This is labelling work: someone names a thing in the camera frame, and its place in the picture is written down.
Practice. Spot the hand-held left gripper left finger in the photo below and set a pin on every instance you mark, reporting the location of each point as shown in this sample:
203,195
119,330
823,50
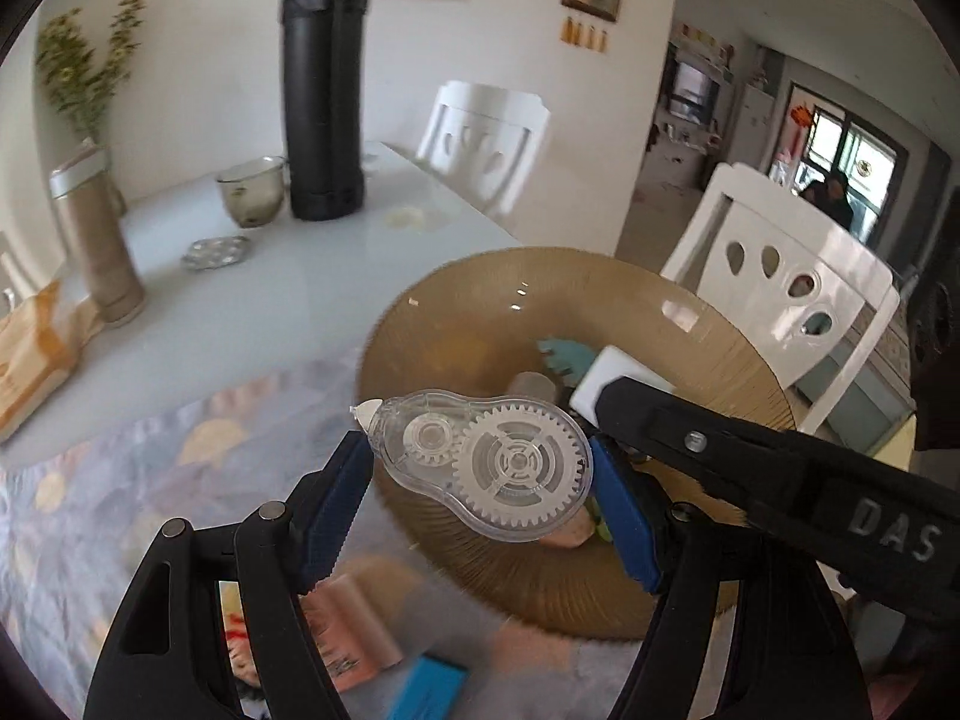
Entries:
337,502

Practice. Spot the red hanging decoration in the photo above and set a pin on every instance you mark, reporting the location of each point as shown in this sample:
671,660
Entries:
801,120

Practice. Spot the patterned tablecloth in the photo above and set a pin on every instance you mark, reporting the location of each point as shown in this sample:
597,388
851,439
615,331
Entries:
150,510

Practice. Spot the amber ribbed glass bowl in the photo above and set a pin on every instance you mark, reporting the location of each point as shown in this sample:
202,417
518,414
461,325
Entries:
465,315

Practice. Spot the white charger plug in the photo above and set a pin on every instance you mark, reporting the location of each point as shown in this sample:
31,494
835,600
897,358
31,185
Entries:
604,375

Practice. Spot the black thermos flask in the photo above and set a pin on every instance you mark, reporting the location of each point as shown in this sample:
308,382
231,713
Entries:
324,82

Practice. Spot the clear correction tape dispenser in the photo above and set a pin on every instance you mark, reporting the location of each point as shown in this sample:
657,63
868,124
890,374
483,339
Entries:
487,457

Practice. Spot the gold thermos flask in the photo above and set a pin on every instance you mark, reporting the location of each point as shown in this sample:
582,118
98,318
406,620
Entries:
94,240

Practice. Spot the television cabinet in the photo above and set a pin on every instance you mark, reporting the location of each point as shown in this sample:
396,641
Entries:
690,112

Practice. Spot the glass vase with plants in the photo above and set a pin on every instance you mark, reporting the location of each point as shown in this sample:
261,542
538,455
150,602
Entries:
79,71

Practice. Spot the pink small box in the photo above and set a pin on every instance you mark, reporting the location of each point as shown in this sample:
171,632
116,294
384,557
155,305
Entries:
352,630

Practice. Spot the small metal dish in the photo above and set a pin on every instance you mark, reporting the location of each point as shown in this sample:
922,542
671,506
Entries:
217,251

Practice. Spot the small smoked glass bowl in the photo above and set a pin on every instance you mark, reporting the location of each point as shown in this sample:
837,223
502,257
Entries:
251,191

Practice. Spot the blue card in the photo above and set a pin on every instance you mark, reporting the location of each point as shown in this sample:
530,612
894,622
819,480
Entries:
431,690

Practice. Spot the light blue crystal toy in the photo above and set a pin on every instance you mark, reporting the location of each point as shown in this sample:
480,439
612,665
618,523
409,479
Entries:
566,356

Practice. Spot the yellow hanging tassels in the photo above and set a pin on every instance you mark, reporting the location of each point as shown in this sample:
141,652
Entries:
585,34

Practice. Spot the white dining chair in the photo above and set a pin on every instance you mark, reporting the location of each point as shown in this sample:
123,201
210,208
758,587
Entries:
484,142
795,240

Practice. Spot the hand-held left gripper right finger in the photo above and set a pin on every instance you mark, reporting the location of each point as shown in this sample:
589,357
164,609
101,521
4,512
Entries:
622,510

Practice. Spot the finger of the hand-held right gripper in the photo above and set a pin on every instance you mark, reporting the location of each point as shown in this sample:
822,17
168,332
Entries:
675,427

